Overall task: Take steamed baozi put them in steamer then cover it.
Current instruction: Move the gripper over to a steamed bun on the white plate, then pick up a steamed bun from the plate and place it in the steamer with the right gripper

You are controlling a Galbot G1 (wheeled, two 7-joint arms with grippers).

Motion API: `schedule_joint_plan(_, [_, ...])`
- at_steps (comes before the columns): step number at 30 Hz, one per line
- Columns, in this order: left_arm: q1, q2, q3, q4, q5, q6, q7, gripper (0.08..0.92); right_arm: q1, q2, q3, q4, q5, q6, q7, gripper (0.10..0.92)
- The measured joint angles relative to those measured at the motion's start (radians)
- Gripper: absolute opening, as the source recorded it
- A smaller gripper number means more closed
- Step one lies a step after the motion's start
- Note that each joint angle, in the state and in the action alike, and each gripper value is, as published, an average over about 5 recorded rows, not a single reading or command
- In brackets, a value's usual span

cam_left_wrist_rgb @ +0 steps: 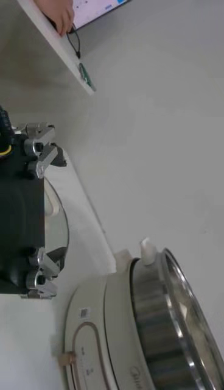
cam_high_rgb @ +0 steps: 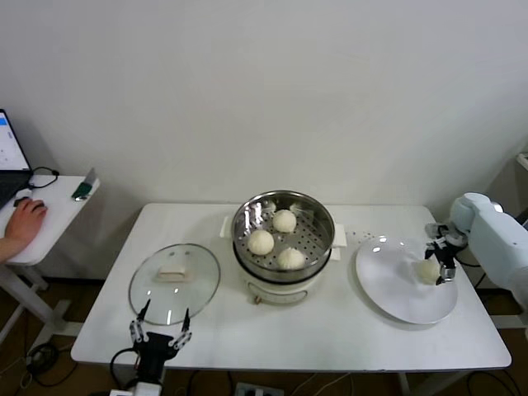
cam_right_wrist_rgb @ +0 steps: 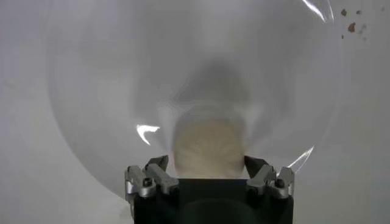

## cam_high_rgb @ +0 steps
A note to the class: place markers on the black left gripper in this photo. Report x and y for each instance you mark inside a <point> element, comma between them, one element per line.
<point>154,346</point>

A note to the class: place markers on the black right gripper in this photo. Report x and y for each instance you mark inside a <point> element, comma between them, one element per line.
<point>444,255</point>

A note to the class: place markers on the white steamed baozi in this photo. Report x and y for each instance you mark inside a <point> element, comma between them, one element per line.
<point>290,259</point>
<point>260,241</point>
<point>284,220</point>
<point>426,272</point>

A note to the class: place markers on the person's forearm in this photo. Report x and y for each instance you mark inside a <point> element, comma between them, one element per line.
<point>6,252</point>

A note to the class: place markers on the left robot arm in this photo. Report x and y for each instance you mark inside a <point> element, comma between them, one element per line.
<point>147,389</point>

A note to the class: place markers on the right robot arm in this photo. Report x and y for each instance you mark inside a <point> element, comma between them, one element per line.
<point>495,243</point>

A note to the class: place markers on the perforated steel steamer basket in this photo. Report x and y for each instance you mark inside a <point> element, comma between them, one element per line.
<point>313,243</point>

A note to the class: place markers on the person's bare hand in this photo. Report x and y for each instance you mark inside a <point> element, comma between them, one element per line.
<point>22,222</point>

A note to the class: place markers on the white round plate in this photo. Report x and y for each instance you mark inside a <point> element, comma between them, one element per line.
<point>387,280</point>

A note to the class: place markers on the grey floor power strip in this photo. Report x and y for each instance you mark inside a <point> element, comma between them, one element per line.
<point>255,389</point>

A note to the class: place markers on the white electric cooker pot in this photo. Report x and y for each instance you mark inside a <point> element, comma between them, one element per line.
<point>280,293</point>

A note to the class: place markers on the white side table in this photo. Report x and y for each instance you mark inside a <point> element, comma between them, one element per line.
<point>57,214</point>

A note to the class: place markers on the black laptop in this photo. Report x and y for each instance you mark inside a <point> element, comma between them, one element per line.
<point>10,181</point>

